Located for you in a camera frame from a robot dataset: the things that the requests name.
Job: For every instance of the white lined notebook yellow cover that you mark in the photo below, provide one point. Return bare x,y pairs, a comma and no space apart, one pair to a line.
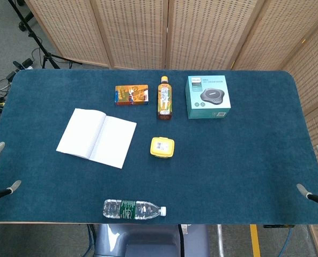
94,136

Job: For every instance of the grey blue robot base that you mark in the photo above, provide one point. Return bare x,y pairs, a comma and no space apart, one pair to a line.
148,241

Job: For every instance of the dark blue table mat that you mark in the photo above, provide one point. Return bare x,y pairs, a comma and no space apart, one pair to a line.
228,166

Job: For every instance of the white power strip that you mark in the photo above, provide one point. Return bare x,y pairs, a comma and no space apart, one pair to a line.
24,63

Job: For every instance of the clear water bottle green label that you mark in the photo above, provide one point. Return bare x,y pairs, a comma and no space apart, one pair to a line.
132,209

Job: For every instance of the teal speaker product box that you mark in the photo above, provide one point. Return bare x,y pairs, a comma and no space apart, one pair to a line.
208,96

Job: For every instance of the black tripod stand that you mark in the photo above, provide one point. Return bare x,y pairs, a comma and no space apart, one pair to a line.
36,40

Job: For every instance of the colourful orange snack box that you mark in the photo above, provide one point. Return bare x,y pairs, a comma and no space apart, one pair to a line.
132,95

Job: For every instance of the green tub yellow lid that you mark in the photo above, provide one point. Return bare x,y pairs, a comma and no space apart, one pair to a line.
162,147

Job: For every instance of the tea bottle yellow label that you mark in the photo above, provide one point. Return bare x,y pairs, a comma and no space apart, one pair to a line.
164,100

